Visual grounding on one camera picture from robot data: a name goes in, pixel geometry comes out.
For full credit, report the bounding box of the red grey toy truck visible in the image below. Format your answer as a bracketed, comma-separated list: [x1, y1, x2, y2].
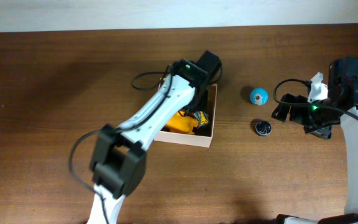
[193, 111, 209, 128]

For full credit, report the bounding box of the black round clock disc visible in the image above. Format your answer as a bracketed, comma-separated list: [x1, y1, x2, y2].
[255, 120, 272, 136]

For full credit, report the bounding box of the blue penguin ball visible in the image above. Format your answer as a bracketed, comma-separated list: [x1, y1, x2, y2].
[250, 88, 269, 106]

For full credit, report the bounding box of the yellow plastic toy animal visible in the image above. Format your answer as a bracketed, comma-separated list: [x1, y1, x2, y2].
[165, 111, 199, 135]

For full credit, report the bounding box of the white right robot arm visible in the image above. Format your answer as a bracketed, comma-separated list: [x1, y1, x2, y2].
[272, 82, 358, 223]

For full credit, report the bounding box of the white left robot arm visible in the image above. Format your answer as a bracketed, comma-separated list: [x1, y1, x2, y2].
[88, 59, 222, 223]

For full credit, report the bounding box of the beige cardboard box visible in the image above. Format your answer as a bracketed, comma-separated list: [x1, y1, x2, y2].
[154, 84, 218, 148]

